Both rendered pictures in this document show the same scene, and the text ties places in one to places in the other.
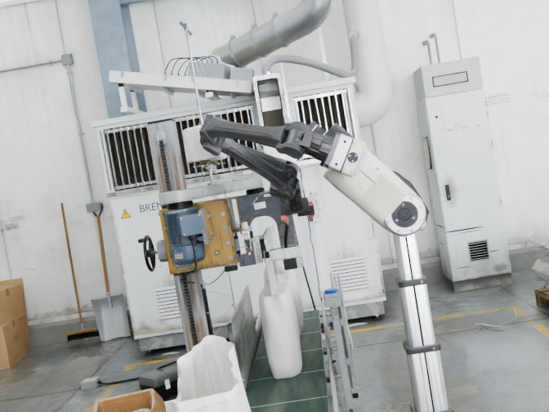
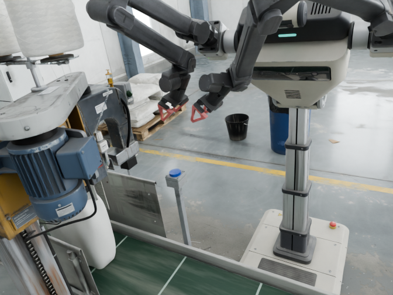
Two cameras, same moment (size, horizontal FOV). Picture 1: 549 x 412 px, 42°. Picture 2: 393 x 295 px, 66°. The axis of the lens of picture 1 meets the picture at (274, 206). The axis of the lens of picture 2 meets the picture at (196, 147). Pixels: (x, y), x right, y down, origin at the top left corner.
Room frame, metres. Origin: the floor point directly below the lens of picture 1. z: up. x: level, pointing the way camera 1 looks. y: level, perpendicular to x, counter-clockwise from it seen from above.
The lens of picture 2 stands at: (2.48, 0.88, 1.62)
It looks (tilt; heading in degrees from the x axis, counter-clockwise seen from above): 26 degrees down; 300
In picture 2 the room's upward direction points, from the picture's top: 8 degrees counter-clockwise
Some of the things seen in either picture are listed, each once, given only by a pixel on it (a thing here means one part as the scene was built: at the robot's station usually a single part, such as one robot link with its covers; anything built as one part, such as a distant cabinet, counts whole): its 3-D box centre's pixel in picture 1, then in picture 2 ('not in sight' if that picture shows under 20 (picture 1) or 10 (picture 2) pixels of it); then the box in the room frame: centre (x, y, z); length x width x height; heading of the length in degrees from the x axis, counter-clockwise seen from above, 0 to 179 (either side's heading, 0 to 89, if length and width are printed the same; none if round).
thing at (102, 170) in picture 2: (247, 259); (94, 173); (3.37, 0.17, 1.04); 0.08 x 0.06 x 0.05; 87
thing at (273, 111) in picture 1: (274, 121); not in sight; (5.81, -0.12, 1.82); 0.51 x 0.27 x 0.71; 177
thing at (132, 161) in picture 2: (293, 262); (130, 160); (3.36, -0.05, 0.98); 0.09 x 0.05 x 0.05; 87
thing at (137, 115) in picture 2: not in sight; (139, 109); (5.08, -2.25, 0.32); 0.66 x 0.43 x 0.15; 89
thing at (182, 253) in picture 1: (185, 235); (51, 175); (3.23, 0.42, 1.21); 0.15 x 0.15 x 0.25
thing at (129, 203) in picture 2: (340, 322); (97, 193); (3.92, -0.25, 0.54); 1.05 x 0.02 x 0.41; 177
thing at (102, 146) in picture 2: (247, 238); (102, 149); (3.31, 0.15, 1.14); 0.05 x 0.04 x 0.16; 87
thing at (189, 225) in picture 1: (190, 227); (81, 161); (3.14, 0.38, 1.25); 0.10 x 0.08 x 0.12; 112
